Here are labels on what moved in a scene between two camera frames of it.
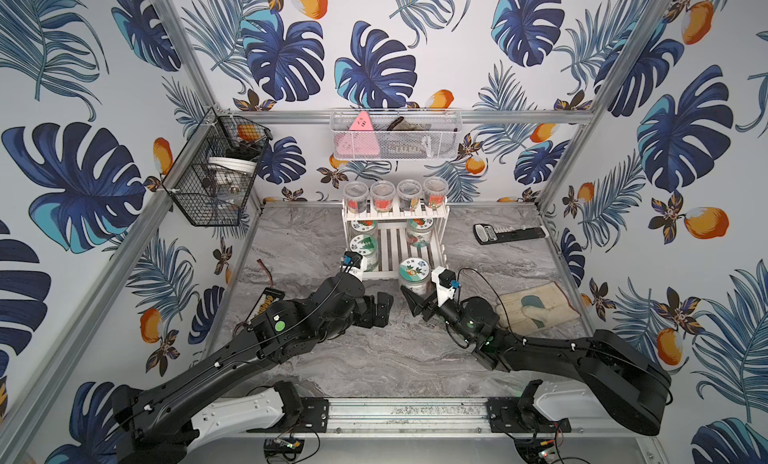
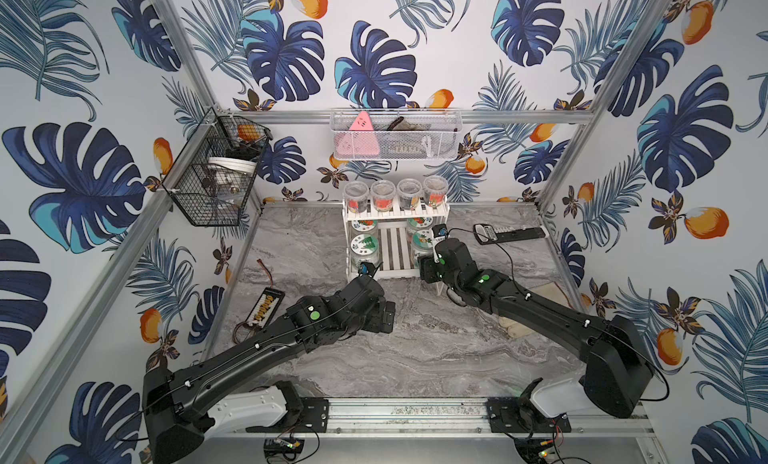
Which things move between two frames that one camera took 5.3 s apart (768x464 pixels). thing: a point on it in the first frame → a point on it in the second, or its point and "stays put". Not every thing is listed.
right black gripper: x=419 y=305 → x=426 y=267
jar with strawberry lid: x=418 y=233 stays put
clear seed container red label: x=435 y=189 stays put
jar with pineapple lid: x=413 y=274 → x=422 y=244
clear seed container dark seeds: x=409 y=191 stays put
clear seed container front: x=383 y=192 stays put
